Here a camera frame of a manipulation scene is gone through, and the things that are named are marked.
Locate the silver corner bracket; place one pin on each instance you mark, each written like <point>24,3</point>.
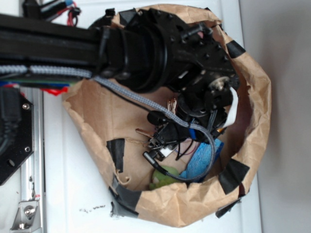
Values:
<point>28,218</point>

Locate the silver key bunch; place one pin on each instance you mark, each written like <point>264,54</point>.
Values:
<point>171,106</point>

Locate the brown paper bag bin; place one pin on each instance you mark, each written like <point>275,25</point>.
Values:
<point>107,126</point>

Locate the aluminium frame rail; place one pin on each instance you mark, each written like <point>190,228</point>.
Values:
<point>32,172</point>

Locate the blue sponge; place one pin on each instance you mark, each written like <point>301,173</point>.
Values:
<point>201,159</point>

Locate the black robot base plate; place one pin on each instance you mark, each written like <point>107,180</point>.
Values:
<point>15,131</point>

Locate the green plush toy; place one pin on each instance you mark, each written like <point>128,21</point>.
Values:
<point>159,180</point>

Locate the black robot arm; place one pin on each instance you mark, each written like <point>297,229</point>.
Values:
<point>153,49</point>

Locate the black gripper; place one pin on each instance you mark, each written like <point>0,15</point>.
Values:
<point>169,135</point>

